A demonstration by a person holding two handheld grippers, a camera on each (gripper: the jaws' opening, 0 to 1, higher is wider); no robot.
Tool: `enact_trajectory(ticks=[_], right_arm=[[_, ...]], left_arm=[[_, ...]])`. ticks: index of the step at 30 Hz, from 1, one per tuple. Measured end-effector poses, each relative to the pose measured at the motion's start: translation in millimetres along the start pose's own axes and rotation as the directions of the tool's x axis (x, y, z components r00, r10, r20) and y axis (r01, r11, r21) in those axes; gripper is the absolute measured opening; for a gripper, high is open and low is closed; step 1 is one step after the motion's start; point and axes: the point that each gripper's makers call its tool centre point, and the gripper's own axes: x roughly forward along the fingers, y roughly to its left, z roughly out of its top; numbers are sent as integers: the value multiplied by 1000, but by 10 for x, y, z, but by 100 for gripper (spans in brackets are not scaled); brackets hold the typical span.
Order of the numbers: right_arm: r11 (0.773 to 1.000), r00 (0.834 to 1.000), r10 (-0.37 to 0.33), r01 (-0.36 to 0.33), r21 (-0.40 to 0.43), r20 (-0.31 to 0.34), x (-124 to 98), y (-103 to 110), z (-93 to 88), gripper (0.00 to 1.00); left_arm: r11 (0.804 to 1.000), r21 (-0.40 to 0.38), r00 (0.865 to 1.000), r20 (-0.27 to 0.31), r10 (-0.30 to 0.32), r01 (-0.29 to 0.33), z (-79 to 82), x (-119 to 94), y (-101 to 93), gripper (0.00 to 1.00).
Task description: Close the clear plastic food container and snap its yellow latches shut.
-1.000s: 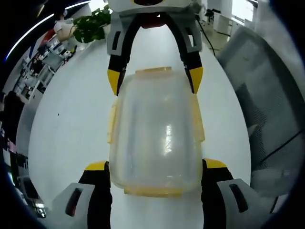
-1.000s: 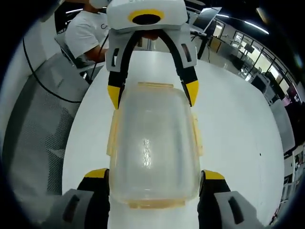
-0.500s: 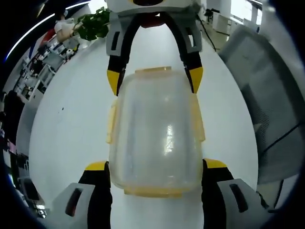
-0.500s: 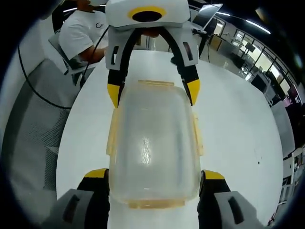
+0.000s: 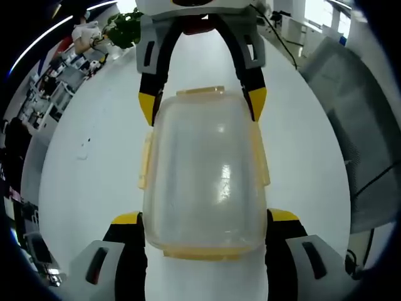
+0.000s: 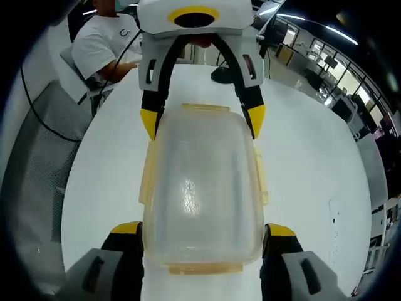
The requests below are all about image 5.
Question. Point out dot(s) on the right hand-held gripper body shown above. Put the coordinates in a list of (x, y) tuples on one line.
[(194, 7)]

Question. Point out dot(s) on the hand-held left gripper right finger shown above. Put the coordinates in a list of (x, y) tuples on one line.
[(282, 251)]

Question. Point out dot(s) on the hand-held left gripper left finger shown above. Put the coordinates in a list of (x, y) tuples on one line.
[(131, 251)]

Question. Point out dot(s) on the clear box with plastic buckle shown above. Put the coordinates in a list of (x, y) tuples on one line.
[(203, 175)]

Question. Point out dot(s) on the green potted plant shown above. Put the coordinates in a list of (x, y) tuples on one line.
[(125, 29)]

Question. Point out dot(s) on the grey mesh office chair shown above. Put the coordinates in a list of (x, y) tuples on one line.
[(354, 125)]

